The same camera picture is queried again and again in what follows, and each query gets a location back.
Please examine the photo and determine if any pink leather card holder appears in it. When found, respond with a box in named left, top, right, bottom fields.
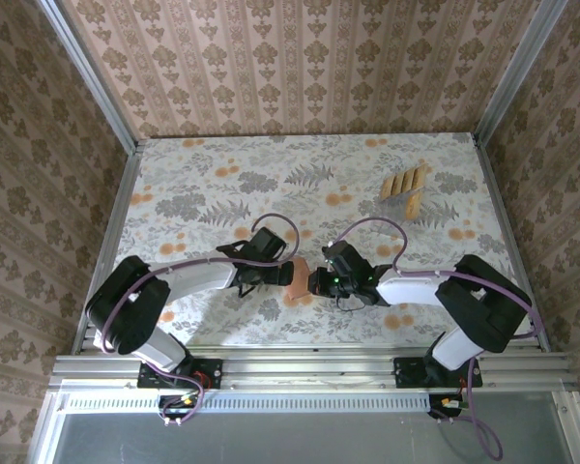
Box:
left=284, top=256, right=316, bottom=305

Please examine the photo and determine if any black connector block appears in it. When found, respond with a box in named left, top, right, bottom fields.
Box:
left=427, top=393, right=467, bottom=421
left=157, top=393, right=200, bottom=421

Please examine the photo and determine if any grey metal sheet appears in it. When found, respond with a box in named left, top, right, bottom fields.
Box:
left=52, top=410, right=574, bottom=464

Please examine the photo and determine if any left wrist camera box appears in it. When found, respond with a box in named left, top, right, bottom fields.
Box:
left=244, top=226, right=287, bottom=265

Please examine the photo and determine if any long aluminium mounting rail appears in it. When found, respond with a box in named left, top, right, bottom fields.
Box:
left=47, top=351, right=580, bottom=393

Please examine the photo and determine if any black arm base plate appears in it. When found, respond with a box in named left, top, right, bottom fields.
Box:
left=137, top=359, right=223, bottom=390
left=393, top=356, right=483, bottom=390

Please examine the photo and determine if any white slotted cable duct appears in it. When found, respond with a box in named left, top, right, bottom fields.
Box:
left=60, top=390, right=468, bottom=414

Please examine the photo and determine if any aluminium table side rail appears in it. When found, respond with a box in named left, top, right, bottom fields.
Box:
left=71, top=139, right=145, bottom=357
left=472, top=133, right=551, bottom=353

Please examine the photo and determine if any aluminium frame post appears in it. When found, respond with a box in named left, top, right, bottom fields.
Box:
left=472, top=0, right=575, bottom=149
left=37, top=0, right=141, bottom=155

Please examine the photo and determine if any short aluminium frame bar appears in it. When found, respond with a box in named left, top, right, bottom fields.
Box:
left=552, top=390, right=580, bottom=464
left=26, top=390, right=72, bottom=464

